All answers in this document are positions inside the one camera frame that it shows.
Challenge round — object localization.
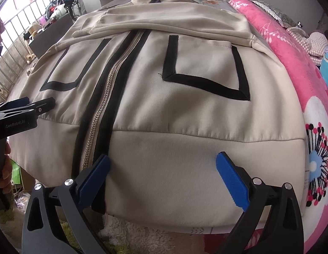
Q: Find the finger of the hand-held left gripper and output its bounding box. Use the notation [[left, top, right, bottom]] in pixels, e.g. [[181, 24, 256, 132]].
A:
[[0, 97, 30, 112], [0, 98, 56, 117]]

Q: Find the pink knit garment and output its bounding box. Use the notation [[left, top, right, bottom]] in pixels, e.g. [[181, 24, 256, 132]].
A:
[[286, 26, 328, 64]]

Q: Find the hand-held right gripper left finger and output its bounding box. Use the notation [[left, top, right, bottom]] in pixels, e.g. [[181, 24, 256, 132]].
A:
[[22, 153, 112, 254]]

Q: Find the green bag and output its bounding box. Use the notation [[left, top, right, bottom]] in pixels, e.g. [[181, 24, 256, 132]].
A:
[[9, 159, 23, 186]]

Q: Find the white fluffy rug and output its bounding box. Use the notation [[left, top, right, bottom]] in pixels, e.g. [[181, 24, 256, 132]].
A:
[[98, 214, 196, 254]]

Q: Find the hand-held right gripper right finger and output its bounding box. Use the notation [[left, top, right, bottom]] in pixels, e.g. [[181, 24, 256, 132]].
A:
[[216, 151, 304, 254]]

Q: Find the pile of clothes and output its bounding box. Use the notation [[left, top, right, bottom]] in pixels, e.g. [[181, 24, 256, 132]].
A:
[[42, 0, 77, 22]]

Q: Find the pink floral blanket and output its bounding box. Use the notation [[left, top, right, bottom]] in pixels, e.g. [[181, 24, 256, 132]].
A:
[[229, 0, 328, 254]]

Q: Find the lace-trimmed pillow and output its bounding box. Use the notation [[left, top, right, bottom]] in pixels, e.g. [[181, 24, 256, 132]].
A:
[[252, 0, 297, 28]]

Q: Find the metal window railing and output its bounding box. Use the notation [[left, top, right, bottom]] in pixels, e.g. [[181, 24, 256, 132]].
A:
[[0, 0, 53, 104]]

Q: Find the person's left hand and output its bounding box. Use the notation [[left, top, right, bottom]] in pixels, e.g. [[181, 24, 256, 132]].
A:
[[0, 143, 12, 195]]

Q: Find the beige zip jacket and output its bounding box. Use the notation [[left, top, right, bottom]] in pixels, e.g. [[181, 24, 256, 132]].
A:
[[10, 0, 306, 229]]

